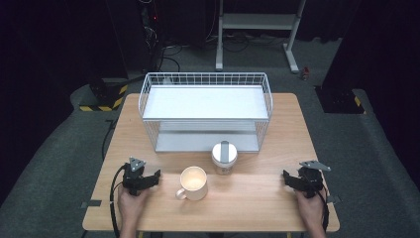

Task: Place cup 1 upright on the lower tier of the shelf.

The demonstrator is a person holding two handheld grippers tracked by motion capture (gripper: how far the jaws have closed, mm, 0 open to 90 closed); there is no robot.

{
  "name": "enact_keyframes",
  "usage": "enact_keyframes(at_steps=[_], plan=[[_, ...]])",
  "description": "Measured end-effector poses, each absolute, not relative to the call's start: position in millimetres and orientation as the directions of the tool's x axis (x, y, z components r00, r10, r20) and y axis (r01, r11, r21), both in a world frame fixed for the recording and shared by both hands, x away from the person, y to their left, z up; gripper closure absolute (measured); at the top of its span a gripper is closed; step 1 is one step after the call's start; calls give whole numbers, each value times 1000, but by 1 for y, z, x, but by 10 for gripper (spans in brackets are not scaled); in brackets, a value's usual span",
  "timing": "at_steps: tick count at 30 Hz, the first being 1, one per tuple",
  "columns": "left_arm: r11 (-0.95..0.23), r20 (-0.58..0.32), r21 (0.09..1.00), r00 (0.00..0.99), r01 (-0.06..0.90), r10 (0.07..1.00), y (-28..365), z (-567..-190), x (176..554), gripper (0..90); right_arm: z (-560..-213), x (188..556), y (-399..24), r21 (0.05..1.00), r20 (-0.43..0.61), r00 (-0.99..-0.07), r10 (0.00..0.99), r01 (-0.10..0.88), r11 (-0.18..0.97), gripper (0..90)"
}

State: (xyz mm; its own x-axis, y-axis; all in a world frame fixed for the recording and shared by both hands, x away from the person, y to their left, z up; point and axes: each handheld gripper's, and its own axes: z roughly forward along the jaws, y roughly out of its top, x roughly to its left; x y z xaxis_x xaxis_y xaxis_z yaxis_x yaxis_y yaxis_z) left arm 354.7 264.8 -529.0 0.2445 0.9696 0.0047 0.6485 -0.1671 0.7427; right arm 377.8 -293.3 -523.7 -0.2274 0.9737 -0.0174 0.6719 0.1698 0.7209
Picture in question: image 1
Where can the black base with yellow corner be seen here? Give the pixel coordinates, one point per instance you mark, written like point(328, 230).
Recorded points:
point(340, 100)

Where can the white metal stand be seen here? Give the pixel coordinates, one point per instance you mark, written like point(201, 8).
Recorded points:
point(257, 21)

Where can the person's left hand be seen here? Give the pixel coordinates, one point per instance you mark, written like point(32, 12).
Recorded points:
point(131, 208)

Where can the small red floor object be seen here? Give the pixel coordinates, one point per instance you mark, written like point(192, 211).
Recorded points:
point(305, 73)

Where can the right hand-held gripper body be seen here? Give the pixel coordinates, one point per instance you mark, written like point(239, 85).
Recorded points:
point(310, 181)

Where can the grey tape strip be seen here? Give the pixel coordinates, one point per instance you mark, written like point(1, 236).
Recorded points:
point(91, 204)
point(334, 199)

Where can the cream ceramic mug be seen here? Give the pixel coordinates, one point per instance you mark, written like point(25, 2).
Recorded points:
point(193, 183)

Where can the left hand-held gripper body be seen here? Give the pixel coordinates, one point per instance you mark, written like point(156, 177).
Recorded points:
point(132, 180)

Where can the black yellow striped base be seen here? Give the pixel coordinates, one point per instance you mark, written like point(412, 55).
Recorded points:
point(105, 96)

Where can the person's right hand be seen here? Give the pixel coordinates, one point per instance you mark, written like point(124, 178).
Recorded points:
point(310, 211)

